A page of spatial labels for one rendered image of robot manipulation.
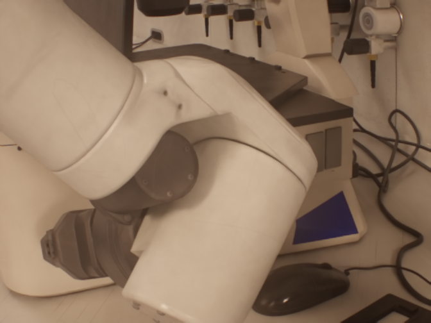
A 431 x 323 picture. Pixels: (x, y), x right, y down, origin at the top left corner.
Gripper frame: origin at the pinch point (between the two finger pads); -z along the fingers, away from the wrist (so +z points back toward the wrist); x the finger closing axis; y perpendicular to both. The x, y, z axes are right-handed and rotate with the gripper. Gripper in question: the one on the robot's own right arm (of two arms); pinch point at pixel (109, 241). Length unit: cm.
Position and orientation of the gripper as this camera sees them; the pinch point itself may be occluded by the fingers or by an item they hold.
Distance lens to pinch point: 59.2
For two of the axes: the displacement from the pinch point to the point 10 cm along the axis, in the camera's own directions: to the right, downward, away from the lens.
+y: 1.6, 9.8, -0.8
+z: 4.3, -1.5, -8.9
